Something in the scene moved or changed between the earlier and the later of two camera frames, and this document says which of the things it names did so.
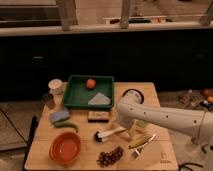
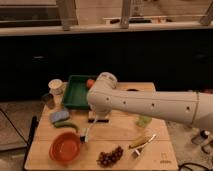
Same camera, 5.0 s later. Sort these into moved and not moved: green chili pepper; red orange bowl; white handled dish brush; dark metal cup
Moved: white handled dish brush
Not moved: red orange bowl; green chili pepper; dark metal cup
